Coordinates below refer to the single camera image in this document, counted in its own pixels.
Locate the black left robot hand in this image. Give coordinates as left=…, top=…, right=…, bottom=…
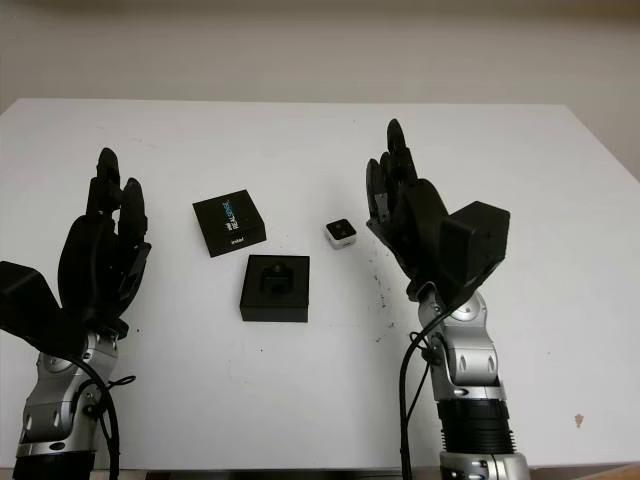
left=57, top=147, right=154, bottom=332

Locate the small silver RealSense camera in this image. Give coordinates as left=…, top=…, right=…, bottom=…
left=321, top=218, right=358, bottom=250

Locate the black camera box base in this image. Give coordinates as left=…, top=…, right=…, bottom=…
left=238, top=253, right=311, bottom=324

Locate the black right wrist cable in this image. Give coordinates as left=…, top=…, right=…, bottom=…
left=397, top=298, right=447, bottom=480

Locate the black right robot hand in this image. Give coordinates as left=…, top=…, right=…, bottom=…
left=364, top=118, right=447, bottom=297

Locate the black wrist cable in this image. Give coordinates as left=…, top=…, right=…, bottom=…
left=397, top=298, right=447, bottom=480
left=73, top=357, right=139, bottom=480

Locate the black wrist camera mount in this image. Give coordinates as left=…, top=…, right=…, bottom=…
left=438, top=200, right=512, bottom=307
left=0, top=259, right=69, bottom=354

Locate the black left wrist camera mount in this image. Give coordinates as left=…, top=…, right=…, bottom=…
left=0, top=259, right=69, bottom=354

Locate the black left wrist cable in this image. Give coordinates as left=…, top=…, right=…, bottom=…
left=73, top=357, right=139, bottom=480

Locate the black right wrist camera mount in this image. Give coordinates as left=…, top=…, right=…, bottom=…
left=438, top=200, right=512, bottom=307

